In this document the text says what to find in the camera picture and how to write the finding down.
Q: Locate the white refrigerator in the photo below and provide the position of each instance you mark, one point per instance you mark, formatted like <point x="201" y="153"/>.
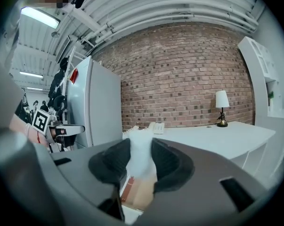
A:
<point x="101" y="107"/>

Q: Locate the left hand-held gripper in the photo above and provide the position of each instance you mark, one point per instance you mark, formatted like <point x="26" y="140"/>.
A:
<point x="41" y="121"/>

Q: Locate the red tag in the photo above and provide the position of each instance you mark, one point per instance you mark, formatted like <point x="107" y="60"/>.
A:
<point x="74" y="76"/>

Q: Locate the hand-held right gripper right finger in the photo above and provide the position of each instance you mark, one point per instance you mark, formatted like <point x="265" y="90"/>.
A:
<point x="191" y="196"/>

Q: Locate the white desk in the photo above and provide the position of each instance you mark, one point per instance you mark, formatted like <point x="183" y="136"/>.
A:
<point x="214" y="138"/>

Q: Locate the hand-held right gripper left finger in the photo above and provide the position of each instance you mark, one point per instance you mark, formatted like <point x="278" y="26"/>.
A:
<point x="80" y="173"/>

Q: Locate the long ceiling light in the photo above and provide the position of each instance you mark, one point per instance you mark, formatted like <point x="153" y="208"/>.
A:
<point x="31" y="74"/>
<point x="39" y="17"/>
<point x="34" y="88"/>

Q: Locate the white shelf cabinet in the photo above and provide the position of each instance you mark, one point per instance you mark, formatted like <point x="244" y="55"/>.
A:
<point x="259" y="79"/>

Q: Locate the green item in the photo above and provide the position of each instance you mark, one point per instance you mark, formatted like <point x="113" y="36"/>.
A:
<point x="270" y="96"/>

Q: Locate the person's patterned black shirt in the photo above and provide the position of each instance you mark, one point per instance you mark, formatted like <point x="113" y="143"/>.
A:
<point x="24" y="109"/>

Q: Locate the person's left forearm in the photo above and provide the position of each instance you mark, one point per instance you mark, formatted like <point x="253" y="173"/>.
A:
<point x="20" y="129"/>

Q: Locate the white desk phone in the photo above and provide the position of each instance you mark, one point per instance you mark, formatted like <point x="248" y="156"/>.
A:
<point x="157" y="128"/>

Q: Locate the cardboard box with red print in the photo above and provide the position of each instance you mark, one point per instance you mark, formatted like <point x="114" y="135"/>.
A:
<point x="139" y="194"/>

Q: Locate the white fluffy cloth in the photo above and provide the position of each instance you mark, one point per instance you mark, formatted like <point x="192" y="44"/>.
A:
<point x="141" y="154"/>

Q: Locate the black hanging jackets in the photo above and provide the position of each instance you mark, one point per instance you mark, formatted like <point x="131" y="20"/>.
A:
<point x="58" y="91"/>

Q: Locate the white shade table lamp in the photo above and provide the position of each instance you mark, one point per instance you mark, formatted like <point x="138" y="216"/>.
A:
<point x="222" y="100"/>

